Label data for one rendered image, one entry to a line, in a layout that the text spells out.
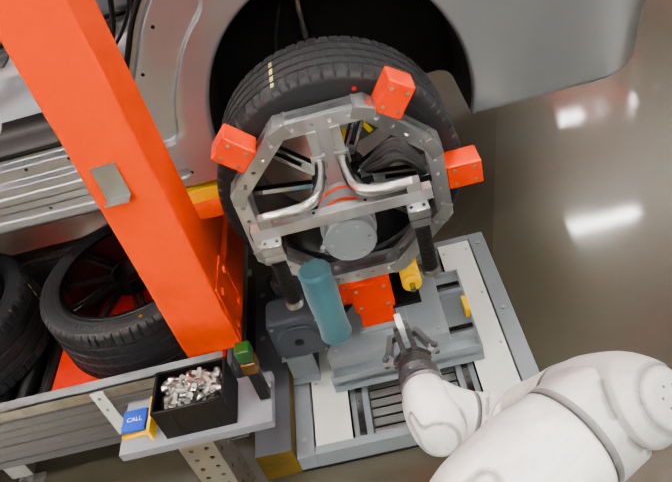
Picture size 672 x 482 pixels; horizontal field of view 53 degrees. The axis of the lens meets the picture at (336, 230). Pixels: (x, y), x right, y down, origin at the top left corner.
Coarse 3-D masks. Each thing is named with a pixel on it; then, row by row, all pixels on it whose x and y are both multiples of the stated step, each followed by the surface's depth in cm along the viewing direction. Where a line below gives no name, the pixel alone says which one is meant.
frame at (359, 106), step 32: (352, 96) 160; (288, 128) 158; (320, 128) 159; (384, 128) 161; (416, 128) 162; (256, 160) 163; (448, 192) 174; (256, 256) 181; (288, 256) 185; (384, 256) 191; (416, 256) 187
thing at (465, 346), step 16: (448, 272) 243; (448, 288) 236; (448, 304) 234; (464, 304) 228; (448, 320) 229; (464, 320) 227; (464, 336) 220; (448, 352) 216; (464, 352) 217; (480, 352) 218; (336, 368) 224; (352, 368) 223; (368, 368) 222; (384, 368) 218; (336, 384) 221; (352, 384) 222; (368, 384) 223
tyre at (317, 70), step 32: (288, 64) 169; (320, 64) 164; (352, 64) 164; (384, 64) 167; (416, 64) 183; (256, 96) 166; (288, 96) 162; (320, 96) 163; (416, 96) 165; (256, 128) 167; (448, 128) 172; (224, 192) 178
